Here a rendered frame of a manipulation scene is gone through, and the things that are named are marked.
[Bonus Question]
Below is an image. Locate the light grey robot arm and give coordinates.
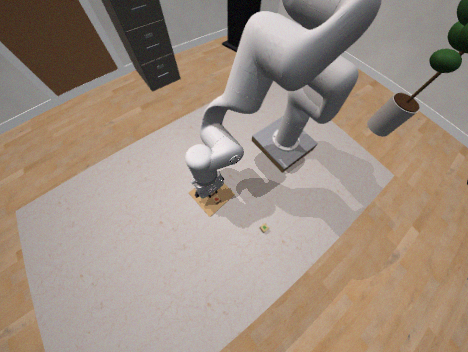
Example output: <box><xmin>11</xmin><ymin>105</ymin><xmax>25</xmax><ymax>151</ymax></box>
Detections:
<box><xmin>185</xmin><ymin>0</ymin><xmax>382</xmax><ymax>186</ymax></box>

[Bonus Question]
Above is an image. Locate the tan flat mat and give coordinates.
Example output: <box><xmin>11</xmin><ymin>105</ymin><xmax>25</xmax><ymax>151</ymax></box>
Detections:
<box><xmin>189</xmin><ymin>184</ymin><xmax>235</xmax><ymax>217</ymax></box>

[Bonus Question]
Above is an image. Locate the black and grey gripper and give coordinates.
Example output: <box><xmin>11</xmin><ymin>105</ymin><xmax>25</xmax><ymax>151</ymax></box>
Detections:
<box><xmin>194</xmin><ymin>170</ymin><xmax>224</xmax><ymax>198</ymax></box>

